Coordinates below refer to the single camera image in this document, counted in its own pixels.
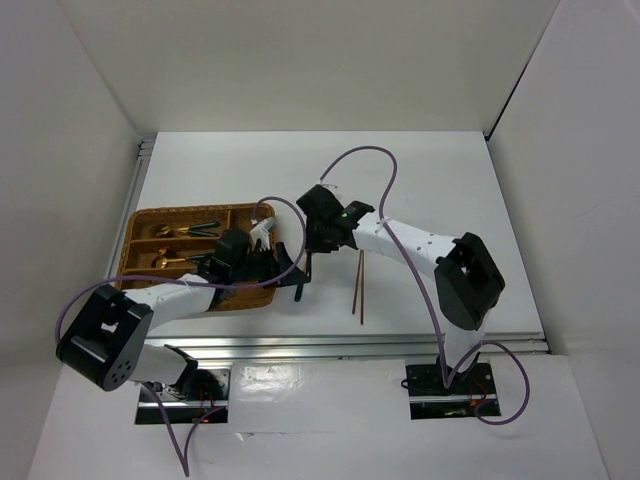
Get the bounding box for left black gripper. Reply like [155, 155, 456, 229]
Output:
[230, 241, 309, 288]

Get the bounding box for copper chopstick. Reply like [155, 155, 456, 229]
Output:
[356, 250, 365, 326]
[351, 250, 364, 315]

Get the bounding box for gold spoon green handle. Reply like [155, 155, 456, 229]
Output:
[151, 248, 206, 269]

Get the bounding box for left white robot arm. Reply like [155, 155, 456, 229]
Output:
[56, 229, 311, 399]

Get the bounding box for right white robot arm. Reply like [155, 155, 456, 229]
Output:
[297, 184, 505, 392]

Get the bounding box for wicker cutlery tray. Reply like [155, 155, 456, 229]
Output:
[116, 203, 277, 289]

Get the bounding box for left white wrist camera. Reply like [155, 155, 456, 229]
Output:
[249, 217, 276, 251]

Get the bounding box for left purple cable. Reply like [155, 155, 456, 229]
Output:
[53, 195, 307, 477]

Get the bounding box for purple cable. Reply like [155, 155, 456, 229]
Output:
[317, 145, 531, 426]
[53, 195, 307, 477]

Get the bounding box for aluminium table rail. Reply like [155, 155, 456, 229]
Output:
[139, 330, 551, 361]

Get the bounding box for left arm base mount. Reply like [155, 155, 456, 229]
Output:
[134, 344, 231, 425]

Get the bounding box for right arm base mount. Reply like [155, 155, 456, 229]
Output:
[400, 354, 501, 420]

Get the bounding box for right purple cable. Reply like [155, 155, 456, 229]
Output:
[317, 145, 531, 426]

